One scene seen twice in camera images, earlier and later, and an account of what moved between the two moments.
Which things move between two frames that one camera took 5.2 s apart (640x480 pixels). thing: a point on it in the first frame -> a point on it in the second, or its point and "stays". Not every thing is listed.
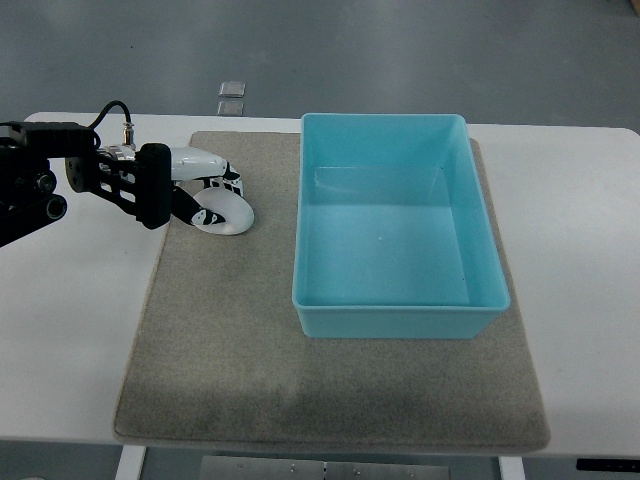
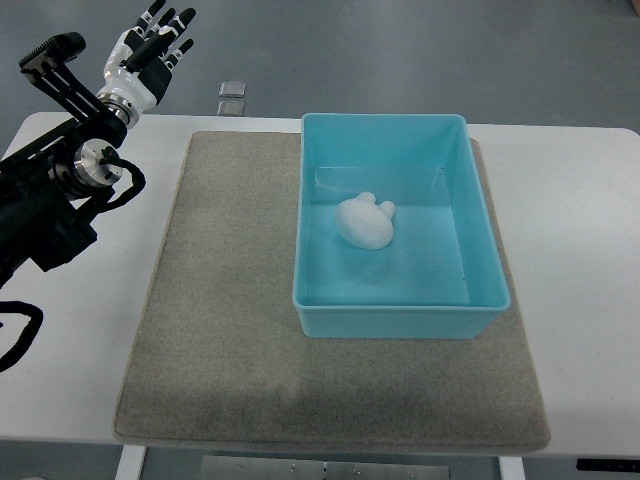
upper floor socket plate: x=232 y=89 stays
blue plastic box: x=393 y=236 stays
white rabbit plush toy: x=236 y=212 -> x=365 y=223
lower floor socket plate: x=230 y=108 stays
